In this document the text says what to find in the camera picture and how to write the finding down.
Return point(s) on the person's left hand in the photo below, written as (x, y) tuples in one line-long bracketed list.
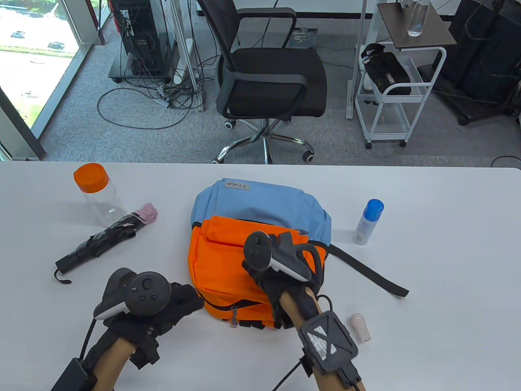
[(183, 301)]

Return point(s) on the person's right hand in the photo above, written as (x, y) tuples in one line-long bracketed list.
[(272, 291)]

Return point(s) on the orange and blue school bag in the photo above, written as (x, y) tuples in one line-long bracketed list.
[(228, 269)]

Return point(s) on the small pink stapler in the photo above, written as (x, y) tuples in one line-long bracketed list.
[(360, 328)]

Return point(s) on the white spray can blue cap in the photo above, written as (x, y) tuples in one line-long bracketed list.
[(366, 224)]

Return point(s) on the person's left forearm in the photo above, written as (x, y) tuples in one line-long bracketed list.
[(112, 366)]

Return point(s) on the person's right forearm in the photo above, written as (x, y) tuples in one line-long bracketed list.
[(297, 309)]

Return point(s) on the black bag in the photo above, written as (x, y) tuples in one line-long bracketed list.
[(386, 71)]

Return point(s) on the clear plastic bag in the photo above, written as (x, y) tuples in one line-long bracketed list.
[(302, 38)]

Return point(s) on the black right hand controller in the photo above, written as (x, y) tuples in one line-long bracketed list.
[(276, 258)]

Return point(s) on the black hand controller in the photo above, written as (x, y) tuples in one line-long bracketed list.
[(276, 258), (142, 293)]

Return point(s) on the black left hand controller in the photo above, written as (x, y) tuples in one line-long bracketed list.
[(142, 293)]

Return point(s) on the black and pink folded umbrella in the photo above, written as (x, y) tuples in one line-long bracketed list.
[(97, 244)]

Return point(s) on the clear bottle with orange lid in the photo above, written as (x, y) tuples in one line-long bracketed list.
[(99, 199)]

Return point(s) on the black office chair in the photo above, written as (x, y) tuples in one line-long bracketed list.
[(276, 77)]

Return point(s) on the black computer tower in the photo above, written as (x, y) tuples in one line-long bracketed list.
[(140, 36)]

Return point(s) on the white cart with brown top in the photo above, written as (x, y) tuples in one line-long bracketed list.
[(419, 26)]

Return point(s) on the clear water bottle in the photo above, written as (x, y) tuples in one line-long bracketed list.
[(417, 20)]

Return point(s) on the black equipment stand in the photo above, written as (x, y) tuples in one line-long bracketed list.
[(484, 53)]

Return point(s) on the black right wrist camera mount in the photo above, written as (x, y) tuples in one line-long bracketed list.
[(327, 342)]

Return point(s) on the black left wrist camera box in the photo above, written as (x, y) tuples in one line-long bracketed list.
[(73, 376)]

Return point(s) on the aluminium frame leg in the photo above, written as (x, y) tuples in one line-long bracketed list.
[(198, 95)]

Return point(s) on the white frame post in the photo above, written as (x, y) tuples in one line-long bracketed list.
[(356, 61)]

